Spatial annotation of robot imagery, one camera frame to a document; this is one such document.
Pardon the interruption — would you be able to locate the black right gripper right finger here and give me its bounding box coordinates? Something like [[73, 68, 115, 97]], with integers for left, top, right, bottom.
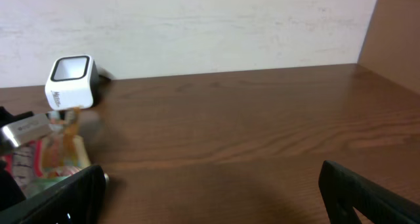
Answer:
[[318, 160, 419, 223]]

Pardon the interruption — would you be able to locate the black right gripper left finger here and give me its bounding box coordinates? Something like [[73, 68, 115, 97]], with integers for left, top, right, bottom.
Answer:
[[1, 165, 106, 224]]

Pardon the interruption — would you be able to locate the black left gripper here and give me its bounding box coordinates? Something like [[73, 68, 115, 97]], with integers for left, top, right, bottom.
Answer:
[[1, 106, 33, 211]]

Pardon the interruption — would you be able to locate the yellow chip snack bag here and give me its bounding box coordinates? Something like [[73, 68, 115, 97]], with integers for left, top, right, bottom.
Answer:
[[1, 108, 91, 189]]

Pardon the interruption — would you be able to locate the mint green snack packet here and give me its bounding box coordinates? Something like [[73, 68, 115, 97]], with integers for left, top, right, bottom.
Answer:
[[21, 176, 68, 198]]

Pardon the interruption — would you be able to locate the white barcode scanner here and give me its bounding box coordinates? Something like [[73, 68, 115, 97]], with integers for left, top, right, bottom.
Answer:
[[45, 55, 99, 110]]

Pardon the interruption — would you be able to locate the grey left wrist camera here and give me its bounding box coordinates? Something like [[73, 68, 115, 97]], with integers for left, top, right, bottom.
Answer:
[[1, 114, 53, 150]]

